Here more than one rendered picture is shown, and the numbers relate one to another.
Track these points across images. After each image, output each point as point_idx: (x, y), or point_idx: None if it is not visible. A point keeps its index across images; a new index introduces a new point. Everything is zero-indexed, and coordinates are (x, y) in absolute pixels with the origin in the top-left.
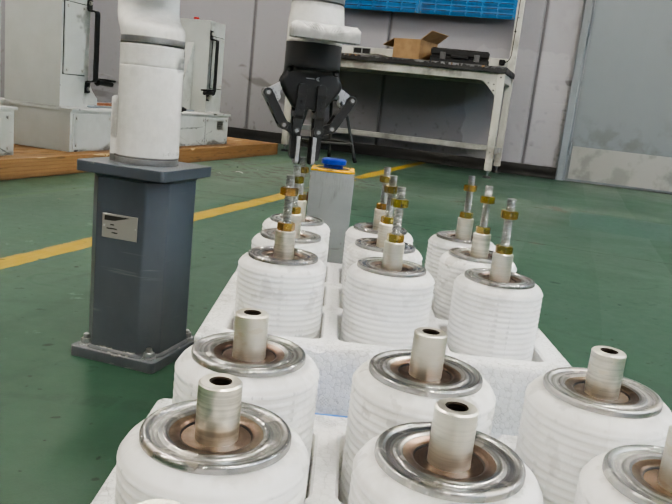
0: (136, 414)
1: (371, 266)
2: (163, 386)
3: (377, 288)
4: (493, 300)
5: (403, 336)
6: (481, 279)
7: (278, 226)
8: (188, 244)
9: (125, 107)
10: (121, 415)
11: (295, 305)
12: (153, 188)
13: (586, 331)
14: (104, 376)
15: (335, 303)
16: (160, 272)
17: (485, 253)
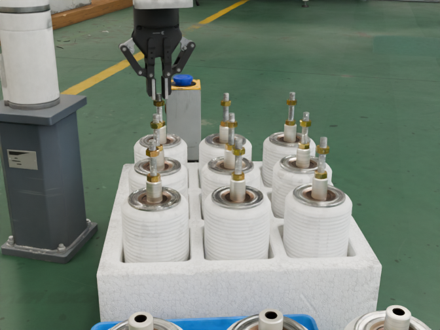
0: (60, 306)
1: (222, 200)
2: (76, 274)
3: (228, 220)
4: (315, 218)
5: (251, 250)
6: (305, 201)
7: (147, 179)
8: (78, 160)
9: (10, 65)
10: (49, 308)
11: (168, 239)
12: (44, 128)
13: (389, 165)
14: (31, 272)
15: (198, 214)
16: (59, 188)
17: (307, 163)
